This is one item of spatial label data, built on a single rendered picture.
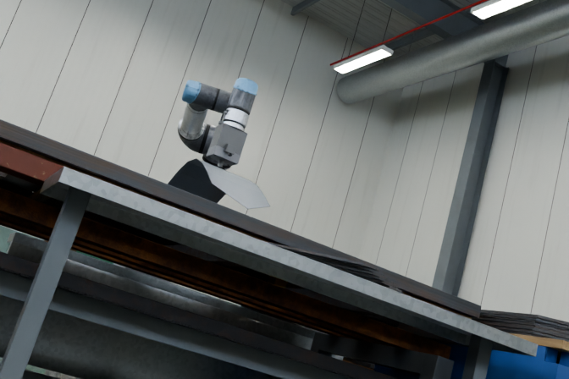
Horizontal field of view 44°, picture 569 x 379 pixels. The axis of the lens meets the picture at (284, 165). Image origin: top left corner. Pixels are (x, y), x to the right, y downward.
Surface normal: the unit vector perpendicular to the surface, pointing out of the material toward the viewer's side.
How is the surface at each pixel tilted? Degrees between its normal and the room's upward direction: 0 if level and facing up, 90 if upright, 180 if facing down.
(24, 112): 90
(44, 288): 90
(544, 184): 90
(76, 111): 90
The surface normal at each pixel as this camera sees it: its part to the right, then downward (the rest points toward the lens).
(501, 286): -0.83, -0.37
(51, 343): 0.44, -0.11
